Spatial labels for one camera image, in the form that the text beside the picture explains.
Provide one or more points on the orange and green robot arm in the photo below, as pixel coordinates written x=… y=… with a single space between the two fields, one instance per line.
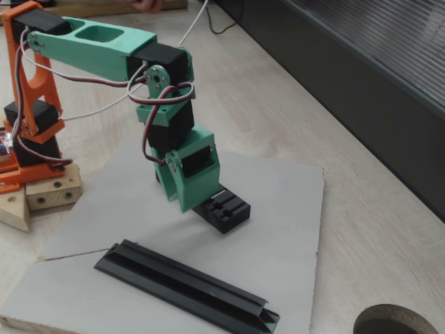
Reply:
x=97 y=52

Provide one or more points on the black slotted block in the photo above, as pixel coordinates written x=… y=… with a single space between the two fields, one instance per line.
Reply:
x=229 y=215

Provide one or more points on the person's hand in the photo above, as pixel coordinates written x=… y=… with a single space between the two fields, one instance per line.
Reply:
x=147 y=5

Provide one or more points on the grey board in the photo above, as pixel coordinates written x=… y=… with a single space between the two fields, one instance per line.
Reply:
x=271 y=215

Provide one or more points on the wooden block with holes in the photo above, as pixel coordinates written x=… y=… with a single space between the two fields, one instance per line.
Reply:
x=52 y=195

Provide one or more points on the dark cabinet front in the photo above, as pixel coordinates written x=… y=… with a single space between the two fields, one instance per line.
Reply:
x=347 y=94

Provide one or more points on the wooden wedge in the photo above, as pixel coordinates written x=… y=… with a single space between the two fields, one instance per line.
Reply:
x=14 y=212

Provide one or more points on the wooden plank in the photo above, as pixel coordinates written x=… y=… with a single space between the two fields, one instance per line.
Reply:
x=104 y=8

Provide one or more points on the red controller circuit board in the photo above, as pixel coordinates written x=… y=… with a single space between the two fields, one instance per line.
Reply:
x=4 y=142

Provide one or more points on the ribbed grey panel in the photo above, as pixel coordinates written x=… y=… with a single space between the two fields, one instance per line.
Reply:
x=389 y=35

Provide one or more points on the black plastic rail profile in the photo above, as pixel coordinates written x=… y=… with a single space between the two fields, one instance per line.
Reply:
x=180 y=278

